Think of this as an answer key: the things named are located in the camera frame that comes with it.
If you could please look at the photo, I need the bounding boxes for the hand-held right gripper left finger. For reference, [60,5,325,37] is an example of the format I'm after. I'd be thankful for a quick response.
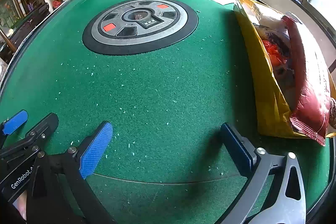
[26,121,117,224]

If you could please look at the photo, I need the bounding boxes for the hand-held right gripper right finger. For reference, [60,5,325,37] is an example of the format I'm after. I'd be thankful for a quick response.
[218,122,307,224]

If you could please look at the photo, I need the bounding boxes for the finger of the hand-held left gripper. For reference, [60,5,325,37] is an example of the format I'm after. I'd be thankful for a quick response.
[0,113,59,161]
[0,110,29,148]

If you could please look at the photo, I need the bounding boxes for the yellow cardboard box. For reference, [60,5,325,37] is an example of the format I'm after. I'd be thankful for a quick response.
[234,0,336,139]

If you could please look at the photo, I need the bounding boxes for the red foil packet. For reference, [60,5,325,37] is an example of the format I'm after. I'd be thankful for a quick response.
[282,15,332,147]

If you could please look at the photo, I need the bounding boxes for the red crinkly plastic packet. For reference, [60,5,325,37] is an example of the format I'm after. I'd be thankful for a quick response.
[261,39,282,67]

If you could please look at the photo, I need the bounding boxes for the dark wooden table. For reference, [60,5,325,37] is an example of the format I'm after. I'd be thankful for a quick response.
[0,2,50,62]

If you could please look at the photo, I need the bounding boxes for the round table control panel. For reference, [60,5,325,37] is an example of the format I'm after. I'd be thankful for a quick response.
[82,0,198,56]

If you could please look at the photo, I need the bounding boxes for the white plastic bag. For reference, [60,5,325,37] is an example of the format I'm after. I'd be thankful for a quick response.
[252,7,288,30]

